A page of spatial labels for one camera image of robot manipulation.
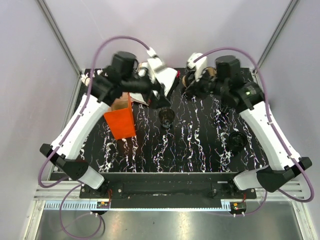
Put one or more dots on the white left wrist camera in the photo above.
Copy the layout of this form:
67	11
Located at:
157	68

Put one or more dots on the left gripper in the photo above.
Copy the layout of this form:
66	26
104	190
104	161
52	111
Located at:
158	99

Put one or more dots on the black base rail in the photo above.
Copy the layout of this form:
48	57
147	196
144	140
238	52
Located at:
168	191

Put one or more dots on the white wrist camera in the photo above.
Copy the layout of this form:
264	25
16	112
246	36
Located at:
197	66
157	68

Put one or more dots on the stack of white napkins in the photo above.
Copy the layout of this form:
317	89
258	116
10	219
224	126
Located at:
168	77

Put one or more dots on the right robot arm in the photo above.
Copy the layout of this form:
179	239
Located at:
248	100

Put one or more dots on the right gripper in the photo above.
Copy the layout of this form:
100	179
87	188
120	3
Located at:
195	87

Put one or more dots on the black cloth under napkins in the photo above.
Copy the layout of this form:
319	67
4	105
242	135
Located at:
172	86

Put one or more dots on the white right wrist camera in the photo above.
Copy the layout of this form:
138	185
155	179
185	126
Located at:
197	66

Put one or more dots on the orange paper bag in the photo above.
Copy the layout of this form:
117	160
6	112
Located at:
119	118

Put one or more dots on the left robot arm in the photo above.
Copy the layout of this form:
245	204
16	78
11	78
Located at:
104	89

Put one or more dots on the black cup lid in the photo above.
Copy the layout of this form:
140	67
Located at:
237	142

